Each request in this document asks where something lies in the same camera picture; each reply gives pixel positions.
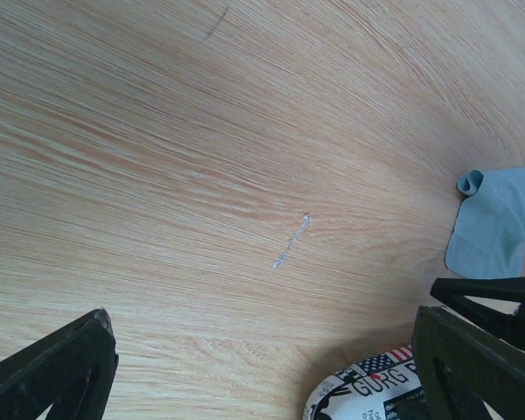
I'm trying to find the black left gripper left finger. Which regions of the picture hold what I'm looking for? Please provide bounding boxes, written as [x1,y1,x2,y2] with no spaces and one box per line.
[0,309,119,419]

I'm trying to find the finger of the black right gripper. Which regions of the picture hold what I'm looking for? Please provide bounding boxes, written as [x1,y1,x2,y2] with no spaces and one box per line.
[430,276,525,352]

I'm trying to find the light blue cleaning cloth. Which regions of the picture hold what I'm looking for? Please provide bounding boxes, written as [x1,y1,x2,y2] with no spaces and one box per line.
[444,167,525,280]

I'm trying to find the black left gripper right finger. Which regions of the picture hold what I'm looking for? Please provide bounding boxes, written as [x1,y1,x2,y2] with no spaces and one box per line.
[395,306,525,419]

